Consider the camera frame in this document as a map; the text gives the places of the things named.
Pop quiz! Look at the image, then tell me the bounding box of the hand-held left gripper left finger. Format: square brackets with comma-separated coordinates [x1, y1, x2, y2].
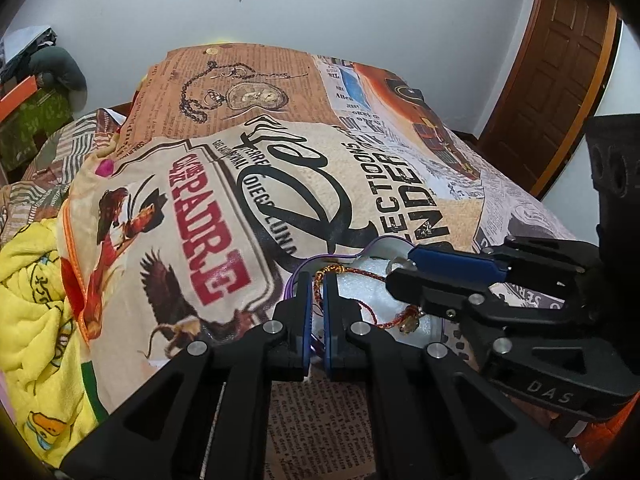
[60, 272, 316, 480]

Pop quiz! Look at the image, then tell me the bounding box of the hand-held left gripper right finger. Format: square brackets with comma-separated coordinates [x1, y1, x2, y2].
[322, 275, 588, 480]

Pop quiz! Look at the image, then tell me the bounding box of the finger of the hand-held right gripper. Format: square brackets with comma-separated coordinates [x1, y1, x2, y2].
[385, 266, 640, 422]
[406, 234, 601, 292]

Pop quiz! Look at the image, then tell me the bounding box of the red gold thread bracelet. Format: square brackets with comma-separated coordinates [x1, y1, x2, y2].
[312, 263, 427, 337]

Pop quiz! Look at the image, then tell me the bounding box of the purple heart-shaped box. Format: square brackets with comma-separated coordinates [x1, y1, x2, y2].
[283, 236, 447, 367]

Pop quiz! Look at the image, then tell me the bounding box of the brown wooden door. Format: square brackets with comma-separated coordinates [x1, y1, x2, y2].
[476, 0, 622, 197]

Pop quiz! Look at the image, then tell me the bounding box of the beige printed blanket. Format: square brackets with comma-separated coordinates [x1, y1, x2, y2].
[62, 121, 486, 421]

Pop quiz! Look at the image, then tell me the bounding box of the orange cloth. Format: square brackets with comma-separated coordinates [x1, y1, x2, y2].
[569, 409, 632, 467]

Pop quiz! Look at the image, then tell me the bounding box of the newspaper print bedsheet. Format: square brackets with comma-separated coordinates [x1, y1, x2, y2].
[115, 44, 601, 480]

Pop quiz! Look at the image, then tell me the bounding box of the yellow cartoon blanket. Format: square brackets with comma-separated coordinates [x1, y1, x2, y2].
[0, 216, 118, 467]

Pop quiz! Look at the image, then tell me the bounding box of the striped patchwork cloth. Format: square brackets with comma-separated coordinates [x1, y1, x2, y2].
[0, 109, 123, 248]

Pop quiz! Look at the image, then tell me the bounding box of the dark grey cloth bundle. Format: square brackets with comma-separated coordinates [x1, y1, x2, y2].
[29, 46, 87, 97]

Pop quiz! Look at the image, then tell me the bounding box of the orange board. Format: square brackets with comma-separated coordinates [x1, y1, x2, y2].
[0, 76, 40, 122]

